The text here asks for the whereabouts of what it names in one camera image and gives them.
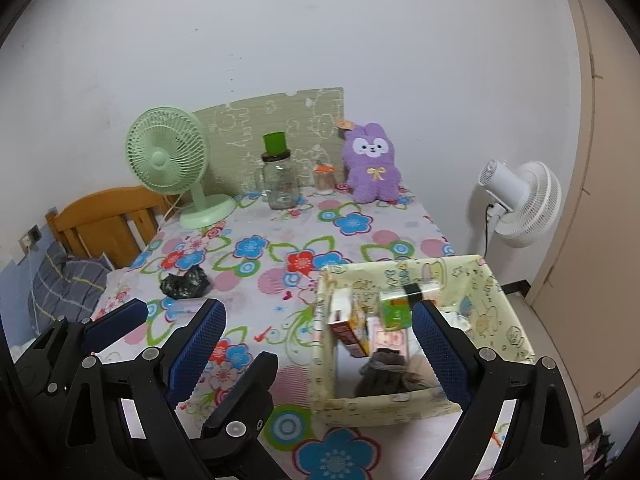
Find green desk fan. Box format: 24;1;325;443
125;106;237;230

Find white standing fan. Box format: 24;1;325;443
477;159;563;248

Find beige door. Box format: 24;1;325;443
525;0;640;423

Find black plastic bag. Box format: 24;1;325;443
160;266;212;301

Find orange snack box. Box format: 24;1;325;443
326;287;373;358

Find clear pink plastic packet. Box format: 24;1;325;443
162;297;211;321

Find glass jar mug green lid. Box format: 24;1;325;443
254;131;302;211

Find blue plaid bedding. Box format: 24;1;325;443
0;247;113;356

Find green patterned board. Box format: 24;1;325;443
192;86;346;196

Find purple plush toy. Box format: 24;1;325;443
336;119;404;205

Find black fan cable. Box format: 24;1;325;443
482;204;493;261

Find pink packages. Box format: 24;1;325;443
582;430;616;476

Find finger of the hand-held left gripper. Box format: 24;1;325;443
192;351;286;480
10;299;150;461

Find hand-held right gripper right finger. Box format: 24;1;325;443
411;299;586;480

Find cotton swab jar orange lid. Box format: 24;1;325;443
313;161;337;196

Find clear plastic wrapper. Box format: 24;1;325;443
417;257;448;296

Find green packet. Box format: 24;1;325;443
377;292;418;333

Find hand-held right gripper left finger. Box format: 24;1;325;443
55;299;228;480

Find floral tablecloth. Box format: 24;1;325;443
87;187;516;480

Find grey socks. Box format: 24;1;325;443
354;347;441;397

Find yellow cartoon print storage box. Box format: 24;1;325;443
309;254;536;428

